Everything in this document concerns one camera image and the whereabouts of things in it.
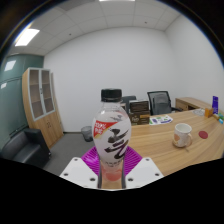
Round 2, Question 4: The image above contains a flat round red coaster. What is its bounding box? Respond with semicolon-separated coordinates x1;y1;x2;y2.
198;130;209;140

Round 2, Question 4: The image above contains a rectangular ceiling light panel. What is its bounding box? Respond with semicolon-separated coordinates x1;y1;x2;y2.
14;28;41;47

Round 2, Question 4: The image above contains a round grey mat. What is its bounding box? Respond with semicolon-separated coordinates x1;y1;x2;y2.
192;108;206;117

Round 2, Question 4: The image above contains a flat dark brown box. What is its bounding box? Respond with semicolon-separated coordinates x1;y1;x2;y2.
129;99;150;115

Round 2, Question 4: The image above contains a white speckled mug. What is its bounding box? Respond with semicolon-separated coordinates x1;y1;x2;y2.
173;122;193;148

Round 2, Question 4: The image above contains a wooden side desk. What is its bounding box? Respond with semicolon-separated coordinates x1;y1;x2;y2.
174;96;213;113

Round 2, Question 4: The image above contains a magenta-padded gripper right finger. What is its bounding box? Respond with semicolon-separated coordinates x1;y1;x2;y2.
121;146;164;190

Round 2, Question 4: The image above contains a clear black-capped drink bottle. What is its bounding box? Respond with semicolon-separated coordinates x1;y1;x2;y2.
92;88;132;183

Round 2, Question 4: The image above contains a grey mesh waste bin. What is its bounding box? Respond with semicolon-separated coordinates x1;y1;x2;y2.
80;125;94;143

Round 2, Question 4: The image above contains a black leather sofa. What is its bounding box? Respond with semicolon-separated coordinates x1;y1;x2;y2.
0;128;52;169

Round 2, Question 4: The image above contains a white green-blue printed leaflet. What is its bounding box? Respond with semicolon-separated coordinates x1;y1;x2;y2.
148;114;174;126

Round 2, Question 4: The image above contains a purple upright box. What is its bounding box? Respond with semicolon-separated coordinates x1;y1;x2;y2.
211;95;220;115

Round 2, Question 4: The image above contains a dark box with tan side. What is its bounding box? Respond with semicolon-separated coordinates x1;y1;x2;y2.
128;112;151;127

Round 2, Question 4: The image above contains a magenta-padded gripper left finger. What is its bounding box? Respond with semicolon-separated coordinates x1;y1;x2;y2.
59;146;103;190

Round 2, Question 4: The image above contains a wooden glass-door cabinet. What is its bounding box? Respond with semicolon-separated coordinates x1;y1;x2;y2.
21;67;64;149

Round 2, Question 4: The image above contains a black mesh office chair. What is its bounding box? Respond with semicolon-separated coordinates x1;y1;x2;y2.
146;90;183;117

